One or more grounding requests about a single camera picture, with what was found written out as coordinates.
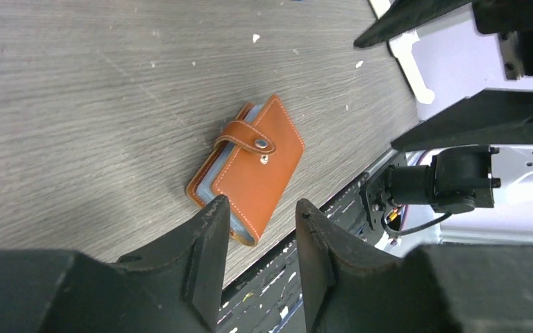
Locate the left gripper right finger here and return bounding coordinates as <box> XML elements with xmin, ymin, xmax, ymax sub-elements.
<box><xmin>296</xmin><ymin>199</ymin><xmax>533</xmax><ymax>332</ymax></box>

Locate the brown leather card holder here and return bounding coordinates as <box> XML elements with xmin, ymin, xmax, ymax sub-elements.
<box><xmin>186</xmin><ymin>95</ymin><xmax>305</xmax><ymax>246</ymax></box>

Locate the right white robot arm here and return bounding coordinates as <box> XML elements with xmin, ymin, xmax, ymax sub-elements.
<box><xmin>359</xmin><ymin>1</ymin><xmax>533</xmax><ymax>239</ymax></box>

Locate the white metal clothes rack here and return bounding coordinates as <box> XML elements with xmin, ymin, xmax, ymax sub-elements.
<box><xmin>367</xmin><ymin>0</ymin><xmax>437</xmax><ymax>105</ymax></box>

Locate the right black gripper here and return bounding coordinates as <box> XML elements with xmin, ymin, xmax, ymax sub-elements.
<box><xmin>353</xmin><ymin>0</ymin><xmax>533</xmax><ymax>152</ymax></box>

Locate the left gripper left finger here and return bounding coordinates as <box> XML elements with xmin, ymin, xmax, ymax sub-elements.
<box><xmin>0</xmin><ymin>195</ymin><xmax>230</xmax><ymax>332</ymax></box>

